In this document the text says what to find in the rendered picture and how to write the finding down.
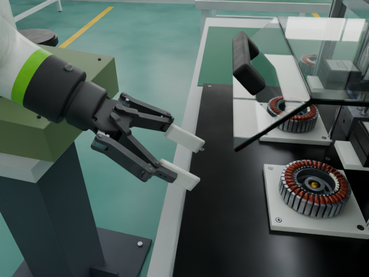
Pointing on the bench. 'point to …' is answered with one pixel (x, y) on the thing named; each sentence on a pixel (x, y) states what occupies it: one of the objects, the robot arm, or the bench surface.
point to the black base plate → (257, 205)
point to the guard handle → (242, 59)
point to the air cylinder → (351, 118)
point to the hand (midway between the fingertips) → (186, 158)
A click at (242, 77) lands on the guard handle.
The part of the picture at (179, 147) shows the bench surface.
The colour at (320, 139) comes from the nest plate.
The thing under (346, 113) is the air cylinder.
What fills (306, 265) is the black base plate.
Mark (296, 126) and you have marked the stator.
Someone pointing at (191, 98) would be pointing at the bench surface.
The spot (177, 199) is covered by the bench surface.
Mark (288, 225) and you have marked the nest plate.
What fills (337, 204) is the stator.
